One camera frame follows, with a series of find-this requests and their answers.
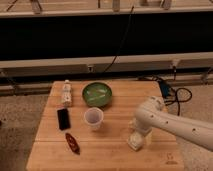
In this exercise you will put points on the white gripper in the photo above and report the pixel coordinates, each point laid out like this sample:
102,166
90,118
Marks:
138,134

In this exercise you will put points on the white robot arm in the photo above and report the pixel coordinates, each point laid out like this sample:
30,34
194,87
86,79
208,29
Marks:
150,114

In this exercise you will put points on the green bowl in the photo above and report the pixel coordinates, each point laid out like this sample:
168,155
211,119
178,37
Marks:
97,94

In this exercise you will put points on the dark red chili pepper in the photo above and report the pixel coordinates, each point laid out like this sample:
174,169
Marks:
72,143

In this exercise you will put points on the black rectangular block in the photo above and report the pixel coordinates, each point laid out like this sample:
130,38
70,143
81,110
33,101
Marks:
63,119

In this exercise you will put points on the small white bottle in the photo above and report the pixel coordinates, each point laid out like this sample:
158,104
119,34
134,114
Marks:
66,97

